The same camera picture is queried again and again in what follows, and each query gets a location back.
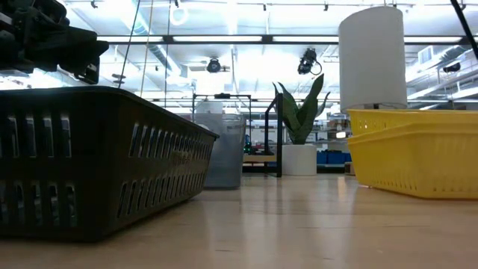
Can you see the wooden shelf black metal frame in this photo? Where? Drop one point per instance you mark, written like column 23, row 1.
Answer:
column 279, row 142

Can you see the green background object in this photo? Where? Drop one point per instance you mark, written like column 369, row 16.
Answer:
column 248, row 147

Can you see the green snake plant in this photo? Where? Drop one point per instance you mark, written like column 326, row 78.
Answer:
column 302, row 116

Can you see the white plant pot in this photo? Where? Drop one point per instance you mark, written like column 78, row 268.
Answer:
column 298, row 160

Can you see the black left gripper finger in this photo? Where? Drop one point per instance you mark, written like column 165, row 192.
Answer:
column 82, row 46
column 89, row 73

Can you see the black slotted plastic basket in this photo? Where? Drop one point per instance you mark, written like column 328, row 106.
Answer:
column 93, row 168

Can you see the black ceiling light rail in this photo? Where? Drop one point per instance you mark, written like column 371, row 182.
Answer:
column 168, row 39

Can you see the grey translucent plastic basket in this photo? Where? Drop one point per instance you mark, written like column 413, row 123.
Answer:
column 228, row 157

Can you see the black ceiling fixture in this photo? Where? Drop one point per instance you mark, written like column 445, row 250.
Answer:
column 452, row 68

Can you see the blue storage bins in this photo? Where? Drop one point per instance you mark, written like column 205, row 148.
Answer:
column 332, row 157

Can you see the black round ceiling spotlight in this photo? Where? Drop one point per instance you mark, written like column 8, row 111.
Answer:
column 213, row 65

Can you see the white background container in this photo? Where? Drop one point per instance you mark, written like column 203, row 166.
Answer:
column 209, row 107

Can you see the white shade wooden base lamp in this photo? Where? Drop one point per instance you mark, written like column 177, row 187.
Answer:
column 369, row 60

